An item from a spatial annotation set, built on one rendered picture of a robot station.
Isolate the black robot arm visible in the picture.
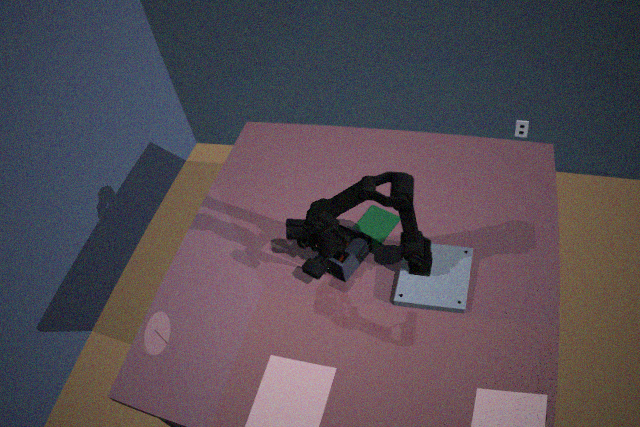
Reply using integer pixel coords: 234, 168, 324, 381
285, 171, 433, 277

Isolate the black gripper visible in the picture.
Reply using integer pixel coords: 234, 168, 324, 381
301, 225, 354, 279

